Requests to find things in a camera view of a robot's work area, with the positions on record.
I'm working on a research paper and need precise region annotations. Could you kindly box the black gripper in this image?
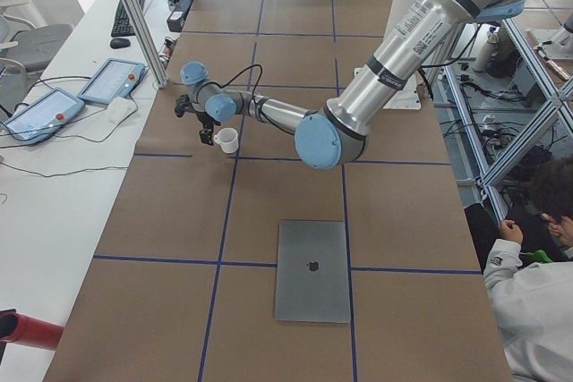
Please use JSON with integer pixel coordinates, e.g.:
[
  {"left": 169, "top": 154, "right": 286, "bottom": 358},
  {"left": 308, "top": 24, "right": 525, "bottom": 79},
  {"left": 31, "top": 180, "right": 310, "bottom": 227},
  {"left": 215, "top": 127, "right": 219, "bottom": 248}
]
[{"left": 187, "top": 104, "right": 220, "bottom": 146}]

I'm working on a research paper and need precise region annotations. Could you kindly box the white plastic cup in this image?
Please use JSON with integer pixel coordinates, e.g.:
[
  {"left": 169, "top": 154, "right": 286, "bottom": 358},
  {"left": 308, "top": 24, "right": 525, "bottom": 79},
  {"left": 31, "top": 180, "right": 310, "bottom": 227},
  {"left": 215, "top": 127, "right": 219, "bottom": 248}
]
[{"left": 213, "top": 127, "right": 239, "bottom": 154}]

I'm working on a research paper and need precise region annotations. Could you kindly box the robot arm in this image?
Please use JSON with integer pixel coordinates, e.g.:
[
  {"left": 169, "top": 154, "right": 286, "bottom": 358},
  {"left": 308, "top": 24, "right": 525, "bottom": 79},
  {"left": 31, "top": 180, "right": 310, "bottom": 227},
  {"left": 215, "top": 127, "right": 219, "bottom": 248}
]
[{"left": 175, "top": 0, "right": 525, "bottom": 169}]

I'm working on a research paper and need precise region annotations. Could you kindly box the grey closed laptop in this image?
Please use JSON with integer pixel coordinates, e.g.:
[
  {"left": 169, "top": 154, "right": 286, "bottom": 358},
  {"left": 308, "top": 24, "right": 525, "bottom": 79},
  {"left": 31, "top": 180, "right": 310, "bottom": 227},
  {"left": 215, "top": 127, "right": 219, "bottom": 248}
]
[{"left": 275, "top": 220, "right": 350, "bottom": 324}]

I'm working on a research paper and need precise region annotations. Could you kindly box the white folded cloth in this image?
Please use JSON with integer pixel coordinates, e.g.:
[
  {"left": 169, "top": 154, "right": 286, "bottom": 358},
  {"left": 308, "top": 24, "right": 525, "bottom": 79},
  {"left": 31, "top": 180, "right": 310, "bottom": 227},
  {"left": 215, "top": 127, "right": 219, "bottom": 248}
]
[{"left": 104, "top": 98, "right": 137, "bottom": 125}]

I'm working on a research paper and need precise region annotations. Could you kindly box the far blue teach pendant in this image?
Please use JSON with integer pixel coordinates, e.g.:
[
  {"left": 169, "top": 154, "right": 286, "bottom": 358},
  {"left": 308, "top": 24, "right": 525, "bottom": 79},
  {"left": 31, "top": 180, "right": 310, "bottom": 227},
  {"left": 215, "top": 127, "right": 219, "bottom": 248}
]
[{"left": 78, "top": 58, "right": 146, "bottom": 105}]

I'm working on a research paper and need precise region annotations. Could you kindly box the blue teach pendant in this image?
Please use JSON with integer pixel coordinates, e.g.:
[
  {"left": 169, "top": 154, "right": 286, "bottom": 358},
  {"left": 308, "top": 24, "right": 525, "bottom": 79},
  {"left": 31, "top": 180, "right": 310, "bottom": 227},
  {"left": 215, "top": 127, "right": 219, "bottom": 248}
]
[
  {"left": 78, "top": 58, "right": 146, "bottom": 105},
  {"left": 2, "top": 88, "right": 85, "bottom": 145}
]

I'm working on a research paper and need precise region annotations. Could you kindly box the black box with label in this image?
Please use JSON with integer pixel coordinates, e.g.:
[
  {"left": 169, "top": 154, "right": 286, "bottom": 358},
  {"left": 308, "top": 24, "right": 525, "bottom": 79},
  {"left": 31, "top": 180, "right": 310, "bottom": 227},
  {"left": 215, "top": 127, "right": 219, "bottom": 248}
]
[{"left": 167, "top": 0, "right": 193, "bottom": 33}]

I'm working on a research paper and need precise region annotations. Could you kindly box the black computer mouse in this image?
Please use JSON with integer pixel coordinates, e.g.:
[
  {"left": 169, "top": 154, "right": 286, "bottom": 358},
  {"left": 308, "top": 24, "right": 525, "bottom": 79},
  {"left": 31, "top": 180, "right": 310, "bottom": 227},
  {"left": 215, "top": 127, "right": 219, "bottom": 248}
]
[{"left": 109, "top": 38, "right": 131, "bottom": 49}]

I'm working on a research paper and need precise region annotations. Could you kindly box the black keyboard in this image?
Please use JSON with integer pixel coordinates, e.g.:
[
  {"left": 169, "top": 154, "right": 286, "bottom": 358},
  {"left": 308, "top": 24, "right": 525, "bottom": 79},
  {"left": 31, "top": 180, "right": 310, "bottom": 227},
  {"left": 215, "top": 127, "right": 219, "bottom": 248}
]
[{"left": 110, "top": 1, "right": 135, "bottom": 38}]

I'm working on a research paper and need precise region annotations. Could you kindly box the near blue teach pendant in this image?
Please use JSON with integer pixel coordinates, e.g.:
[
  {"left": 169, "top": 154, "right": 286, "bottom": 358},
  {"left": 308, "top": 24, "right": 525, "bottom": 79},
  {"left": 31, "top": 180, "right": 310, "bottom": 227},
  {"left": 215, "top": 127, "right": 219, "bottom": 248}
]
[{"left": 2, "top": 88, "right": 85, "bottom": 145}]

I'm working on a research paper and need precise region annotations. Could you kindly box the red tube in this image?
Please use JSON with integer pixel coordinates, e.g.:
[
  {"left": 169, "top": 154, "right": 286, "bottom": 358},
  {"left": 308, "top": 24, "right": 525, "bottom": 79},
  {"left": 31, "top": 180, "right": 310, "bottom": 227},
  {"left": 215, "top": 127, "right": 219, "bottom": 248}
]
[{"left": 1, "top": 310, "right": 64, "bottom": 351}]

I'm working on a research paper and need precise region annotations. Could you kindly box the person in white jacket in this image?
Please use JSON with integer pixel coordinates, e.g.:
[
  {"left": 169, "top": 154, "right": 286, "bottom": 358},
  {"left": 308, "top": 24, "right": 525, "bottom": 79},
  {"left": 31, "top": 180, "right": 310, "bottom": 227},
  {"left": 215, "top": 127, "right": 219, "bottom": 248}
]
[{"left": 463, "top": 156, "right": 573, "bottom": 382}]

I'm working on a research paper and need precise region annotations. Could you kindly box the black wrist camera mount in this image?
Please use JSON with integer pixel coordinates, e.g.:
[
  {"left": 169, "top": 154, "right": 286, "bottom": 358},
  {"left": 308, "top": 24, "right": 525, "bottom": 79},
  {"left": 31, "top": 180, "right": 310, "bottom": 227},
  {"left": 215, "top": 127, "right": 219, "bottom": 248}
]
[{"left": 174, "top": 94, "right": 194, "bottom": 118}]

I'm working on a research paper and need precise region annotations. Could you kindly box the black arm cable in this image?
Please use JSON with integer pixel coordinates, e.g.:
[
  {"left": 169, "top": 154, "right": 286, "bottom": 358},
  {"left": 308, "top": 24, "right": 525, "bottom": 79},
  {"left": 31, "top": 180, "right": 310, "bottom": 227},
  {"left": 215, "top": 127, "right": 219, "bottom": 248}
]
[{"left": 218, "top": 64, "right": 264, "bottom": 108}]

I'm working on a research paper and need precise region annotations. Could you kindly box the grey aluminium frame post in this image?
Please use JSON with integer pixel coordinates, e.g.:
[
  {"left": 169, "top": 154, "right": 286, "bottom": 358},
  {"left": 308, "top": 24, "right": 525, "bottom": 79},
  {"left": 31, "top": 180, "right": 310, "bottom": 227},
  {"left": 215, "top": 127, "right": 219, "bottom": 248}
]
[{"left": 121, "top": 0, "right": 167, "bottom": 89}]

